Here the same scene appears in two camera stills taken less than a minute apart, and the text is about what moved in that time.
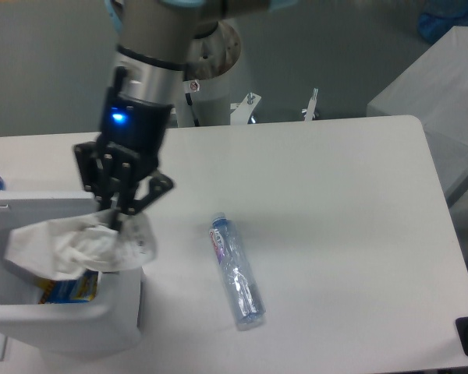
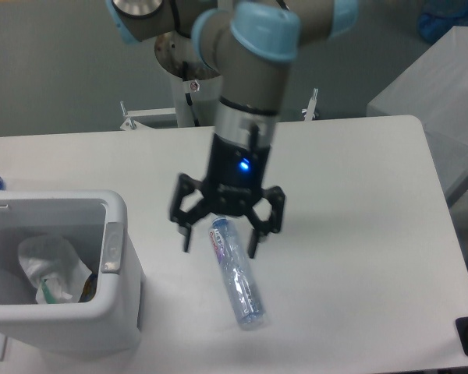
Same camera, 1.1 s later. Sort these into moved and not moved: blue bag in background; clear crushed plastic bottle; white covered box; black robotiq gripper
Moved: black robotiq gripper
Not moved: blue bag in background; clear crushed plastic bottle; white covered box
